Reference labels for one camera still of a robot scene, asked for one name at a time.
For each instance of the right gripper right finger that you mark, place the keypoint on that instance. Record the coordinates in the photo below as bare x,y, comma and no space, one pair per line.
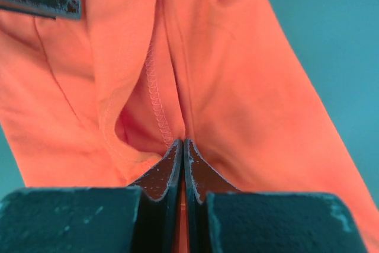
200,179

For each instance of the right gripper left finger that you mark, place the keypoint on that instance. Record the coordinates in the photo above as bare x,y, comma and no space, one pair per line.
156,220

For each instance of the orange t shirt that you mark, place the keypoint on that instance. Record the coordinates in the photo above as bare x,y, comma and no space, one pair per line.
97,102

